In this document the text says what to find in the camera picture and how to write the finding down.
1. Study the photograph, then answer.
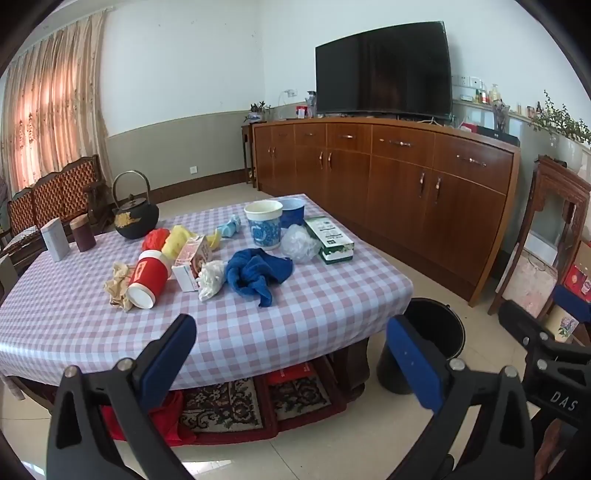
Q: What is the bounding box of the black iron teapot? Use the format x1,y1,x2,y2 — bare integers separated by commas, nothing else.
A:
112,170,160,240

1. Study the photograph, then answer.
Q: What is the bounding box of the wooden table base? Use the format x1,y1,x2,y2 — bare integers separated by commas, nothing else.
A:
332,342,370,402

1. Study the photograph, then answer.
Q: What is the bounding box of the black television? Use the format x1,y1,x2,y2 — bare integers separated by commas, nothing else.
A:
315,21,453,121

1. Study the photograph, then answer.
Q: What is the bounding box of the small wooden side table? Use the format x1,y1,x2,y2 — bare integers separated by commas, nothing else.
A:
241,122,257,188

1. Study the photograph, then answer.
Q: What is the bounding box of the grey tin box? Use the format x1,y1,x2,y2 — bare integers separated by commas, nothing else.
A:
41,218,71,262

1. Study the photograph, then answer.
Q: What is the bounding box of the blue plastic cup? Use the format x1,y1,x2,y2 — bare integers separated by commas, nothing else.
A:
277,198,306,230

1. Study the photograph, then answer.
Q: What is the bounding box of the maroon canister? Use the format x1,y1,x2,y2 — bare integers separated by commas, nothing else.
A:
69,213,97,252

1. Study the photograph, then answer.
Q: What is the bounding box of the white plastic bag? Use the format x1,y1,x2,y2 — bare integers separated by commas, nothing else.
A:
198,260,227,302

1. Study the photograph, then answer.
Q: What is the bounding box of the patterned red rug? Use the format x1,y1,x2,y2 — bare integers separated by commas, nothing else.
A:
178,355,347,446

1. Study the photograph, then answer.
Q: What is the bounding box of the small potted plant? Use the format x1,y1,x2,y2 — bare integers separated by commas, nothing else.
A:
245,100,271,123

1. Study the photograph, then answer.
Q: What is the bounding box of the carved wooden stand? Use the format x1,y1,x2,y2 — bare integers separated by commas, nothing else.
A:
488,154,591,319

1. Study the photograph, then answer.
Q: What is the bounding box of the black bin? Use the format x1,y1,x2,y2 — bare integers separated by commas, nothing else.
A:
376,298,466,395

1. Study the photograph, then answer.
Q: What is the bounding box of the clear plastic bag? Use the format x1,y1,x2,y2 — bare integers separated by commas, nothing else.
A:
281,224,322,264

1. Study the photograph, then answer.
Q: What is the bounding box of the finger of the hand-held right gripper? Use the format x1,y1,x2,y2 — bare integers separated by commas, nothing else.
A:
553,285,591,305
498,300,551,348

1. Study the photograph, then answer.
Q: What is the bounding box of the trailing green plant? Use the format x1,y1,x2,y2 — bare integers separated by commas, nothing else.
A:
531,90,591,148

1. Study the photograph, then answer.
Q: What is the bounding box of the pink carton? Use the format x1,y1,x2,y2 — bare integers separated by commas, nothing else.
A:
172,234,213,292

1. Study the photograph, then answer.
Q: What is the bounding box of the red cloth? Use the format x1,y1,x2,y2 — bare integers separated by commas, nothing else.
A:
102,390,197,446

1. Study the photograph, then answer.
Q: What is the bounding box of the wooden bench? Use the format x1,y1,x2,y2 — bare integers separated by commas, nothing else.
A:
0,154,114,268

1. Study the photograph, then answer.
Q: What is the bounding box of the beige cloth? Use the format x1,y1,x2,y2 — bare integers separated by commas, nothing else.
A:
102,261,137,313

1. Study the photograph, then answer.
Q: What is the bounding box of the wooden sideboard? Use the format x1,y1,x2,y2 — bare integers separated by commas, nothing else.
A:
252,116,522,308

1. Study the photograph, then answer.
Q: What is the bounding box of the pink curtain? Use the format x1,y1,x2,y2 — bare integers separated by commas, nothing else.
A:
0,11,109,195

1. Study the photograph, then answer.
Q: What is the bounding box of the yellow cloth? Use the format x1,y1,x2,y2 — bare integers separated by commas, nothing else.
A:
161,224,221,259

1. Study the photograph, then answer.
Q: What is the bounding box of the blue patterned paper cup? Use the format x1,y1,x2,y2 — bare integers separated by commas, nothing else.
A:
244,200,283,251

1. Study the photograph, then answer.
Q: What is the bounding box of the red plastic bag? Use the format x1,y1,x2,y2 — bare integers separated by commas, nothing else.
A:
142,227,171,252

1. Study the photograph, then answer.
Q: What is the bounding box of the pink cloth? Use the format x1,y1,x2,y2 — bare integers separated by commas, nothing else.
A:
501,254,558,317

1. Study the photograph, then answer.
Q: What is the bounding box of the vase with dried flowers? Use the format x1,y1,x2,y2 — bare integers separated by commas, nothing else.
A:
492,102,511,132

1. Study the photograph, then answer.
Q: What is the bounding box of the green and white carton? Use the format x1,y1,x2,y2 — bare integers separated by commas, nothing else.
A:
304,217,355,265

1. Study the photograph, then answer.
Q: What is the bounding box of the cardboard box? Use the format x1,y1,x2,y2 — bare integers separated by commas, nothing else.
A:
556,240,591,289

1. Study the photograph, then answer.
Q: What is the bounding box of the light blue wrapper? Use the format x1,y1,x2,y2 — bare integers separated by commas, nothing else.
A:
217,215,242,238

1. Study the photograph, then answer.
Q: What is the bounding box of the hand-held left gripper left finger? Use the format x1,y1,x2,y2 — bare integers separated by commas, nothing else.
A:
46,314,198,480

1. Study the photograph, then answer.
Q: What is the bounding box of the blue towel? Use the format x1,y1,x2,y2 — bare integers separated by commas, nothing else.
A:
225,248,294,308

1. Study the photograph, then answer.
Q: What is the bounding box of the black box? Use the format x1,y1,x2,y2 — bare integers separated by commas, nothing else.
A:
475,124,520,147

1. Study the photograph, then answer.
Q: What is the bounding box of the checked tablecloth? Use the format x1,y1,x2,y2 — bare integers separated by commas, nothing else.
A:
0,194,413,393

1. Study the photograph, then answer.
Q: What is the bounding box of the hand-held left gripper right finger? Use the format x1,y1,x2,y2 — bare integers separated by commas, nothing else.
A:
386,315,536,480

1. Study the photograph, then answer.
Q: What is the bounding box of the red white cup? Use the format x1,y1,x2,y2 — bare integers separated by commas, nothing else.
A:
127,250,172,310

